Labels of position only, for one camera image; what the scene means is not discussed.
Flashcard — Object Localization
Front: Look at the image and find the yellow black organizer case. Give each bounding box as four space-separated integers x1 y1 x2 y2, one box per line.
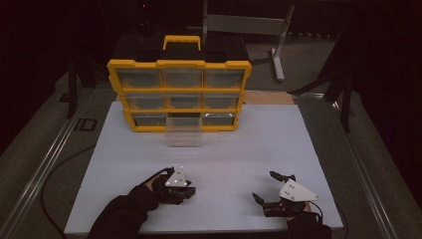
106 34 253 133

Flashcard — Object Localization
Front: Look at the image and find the person's left hand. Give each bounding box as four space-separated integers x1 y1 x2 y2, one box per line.
145 166 173 203

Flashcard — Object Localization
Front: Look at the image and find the right hand-held gripper cable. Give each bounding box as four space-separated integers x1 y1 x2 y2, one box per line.
312 200 348 239

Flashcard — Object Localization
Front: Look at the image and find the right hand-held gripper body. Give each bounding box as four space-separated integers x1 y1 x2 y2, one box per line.
263 178 321 218

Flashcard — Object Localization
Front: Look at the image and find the grey metal table frame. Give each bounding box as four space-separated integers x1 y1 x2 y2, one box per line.
200 0 297 83

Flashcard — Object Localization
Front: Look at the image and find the long black cable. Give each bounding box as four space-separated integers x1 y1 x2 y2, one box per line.
40 143 98 237

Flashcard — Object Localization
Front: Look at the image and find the dark rectangular floor plate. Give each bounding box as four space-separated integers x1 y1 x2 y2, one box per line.
73 118 98 132

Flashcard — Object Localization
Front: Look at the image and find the wooden board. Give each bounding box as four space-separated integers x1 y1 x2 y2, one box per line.
243 91 296 106

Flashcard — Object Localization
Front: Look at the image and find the aluminium rail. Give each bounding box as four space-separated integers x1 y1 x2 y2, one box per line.
293 93 399 239
0 89 94 239

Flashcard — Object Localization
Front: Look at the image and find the set of clear organizer bins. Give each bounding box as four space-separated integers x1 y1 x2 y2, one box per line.
117 69 246 127

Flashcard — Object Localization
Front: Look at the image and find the black tripod stand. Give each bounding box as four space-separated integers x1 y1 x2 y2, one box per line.
288 33 354 133

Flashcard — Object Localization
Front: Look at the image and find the clear plastic drawer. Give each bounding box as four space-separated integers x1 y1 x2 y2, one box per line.
164 117 203 147

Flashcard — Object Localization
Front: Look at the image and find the person's right hand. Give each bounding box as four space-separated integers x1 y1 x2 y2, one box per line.
287 202 332 235

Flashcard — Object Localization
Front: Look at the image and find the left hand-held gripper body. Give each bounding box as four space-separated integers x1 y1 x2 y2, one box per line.
160 165 187 204

